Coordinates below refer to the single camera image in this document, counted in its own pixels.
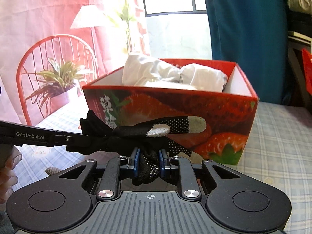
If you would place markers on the olive knitted scarf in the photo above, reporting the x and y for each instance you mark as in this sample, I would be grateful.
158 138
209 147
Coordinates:
52 171

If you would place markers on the person left hand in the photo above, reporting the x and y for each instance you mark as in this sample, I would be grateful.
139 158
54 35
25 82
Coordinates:
10 157

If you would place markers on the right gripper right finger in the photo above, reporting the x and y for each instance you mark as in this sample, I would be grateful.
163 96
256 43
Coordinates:
212 198

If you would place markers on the black touchscreen glove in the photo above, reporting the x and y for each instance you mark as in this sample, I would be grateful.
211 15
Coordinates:
148 137

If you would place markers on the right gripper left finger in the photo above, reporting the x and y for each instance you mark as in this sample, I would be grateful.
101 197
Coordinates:
80 199

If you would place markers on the dark teal curtain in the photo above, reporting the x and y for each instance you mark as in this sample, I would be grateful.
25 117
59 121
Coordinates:
252 33

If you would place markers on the pink printed backdrop curtain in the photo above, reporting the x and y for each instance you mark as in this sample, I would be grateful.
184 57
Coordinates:
51 48

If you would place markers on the beige cloth bundle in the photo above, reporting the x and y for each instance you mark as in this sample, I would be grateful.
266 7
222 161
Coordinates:
302 6

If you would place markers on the red strawberry cardboard box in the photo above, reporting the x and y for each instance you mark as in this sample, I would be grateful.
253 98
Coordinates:
229 114

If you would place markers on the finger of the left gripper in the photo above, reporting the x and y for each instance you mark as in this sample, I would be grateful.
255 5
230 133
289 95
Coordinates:
72 140

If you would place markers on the red plastic bag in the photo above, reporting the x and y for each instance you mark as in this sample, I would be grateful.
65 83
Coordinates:
307 62

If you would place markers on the white mesh cloth bundle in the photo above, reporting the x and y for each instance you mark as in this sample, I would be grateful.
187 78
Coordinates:
145 71

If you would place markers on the white wire shelf rack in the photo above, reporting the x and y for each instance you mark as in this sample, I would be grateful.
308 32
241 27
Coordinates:
299 41

